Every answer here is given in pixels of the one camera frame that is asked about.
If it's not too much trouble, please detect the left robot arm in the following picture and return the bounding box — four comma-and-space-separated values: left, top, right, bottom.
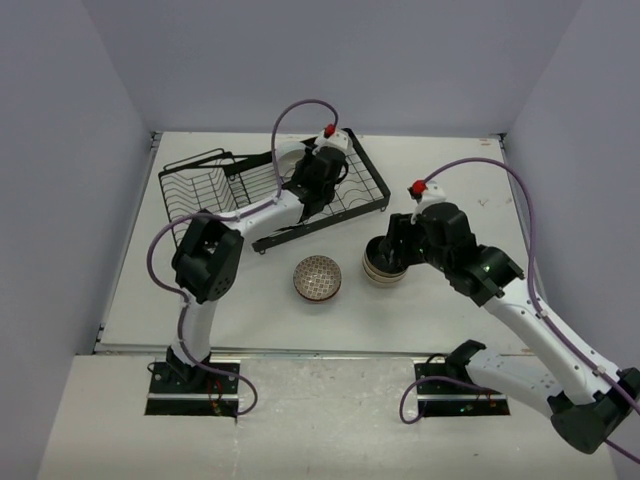
166, 145, 349, 393

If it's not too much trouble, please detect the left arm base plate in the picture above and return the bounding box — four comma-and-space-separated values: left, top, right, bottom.
144, 362, 240, 418

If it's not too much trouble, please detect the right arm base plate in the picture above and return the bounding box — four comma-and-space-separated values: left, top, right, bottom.
416, 381, 510, 418

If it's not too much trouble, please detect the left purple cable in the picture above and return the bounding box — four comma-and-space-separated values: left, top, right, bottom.
147, 98, 341, 416

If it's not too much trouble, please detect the brown lattice patterned bowl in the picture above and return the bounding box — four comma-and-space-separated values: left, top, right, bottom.
293, 255, 342, 296

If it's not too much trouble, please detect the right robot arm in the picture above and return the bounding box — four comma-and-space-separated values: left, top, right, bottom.
364, 202, 639, 454

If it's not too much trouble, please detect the black glazed tan bowl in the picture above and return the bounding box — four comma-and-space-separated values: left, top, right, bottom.
364, 236, 407, 277

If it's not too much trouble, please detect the black wire dish rack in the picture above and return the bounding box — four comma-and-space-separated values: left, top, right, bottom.
158, 128, 391, 254

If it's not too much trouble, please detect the tan bowl white inside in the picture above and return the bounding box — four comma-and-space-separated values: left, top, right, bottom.
367, 279, 402, 289

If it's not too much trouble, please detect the tan bowl with branch motif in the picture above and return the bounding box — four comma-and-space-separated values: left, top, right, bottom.
363, 264, 406, 282

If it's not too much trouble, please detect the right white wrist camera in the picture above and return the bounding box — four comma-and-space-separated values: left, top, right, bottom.
408, 180, 446, 224

